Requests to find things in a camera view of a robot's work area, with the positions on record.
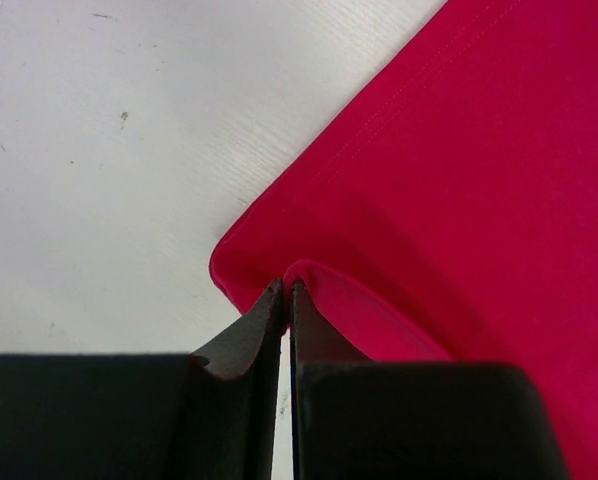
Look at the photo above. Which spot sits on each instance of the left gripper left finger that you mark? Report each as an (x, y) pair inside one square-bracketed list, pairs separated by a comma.
[(208, 414)]

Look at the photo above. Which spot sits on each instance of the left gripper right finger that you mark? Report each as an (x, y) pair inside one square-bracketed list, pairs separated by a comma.
[(353, 418)]

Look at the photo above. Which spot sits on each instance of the magenta t shirt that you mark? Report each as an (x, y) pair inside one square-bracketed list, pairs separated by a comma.
[(450, 211)]

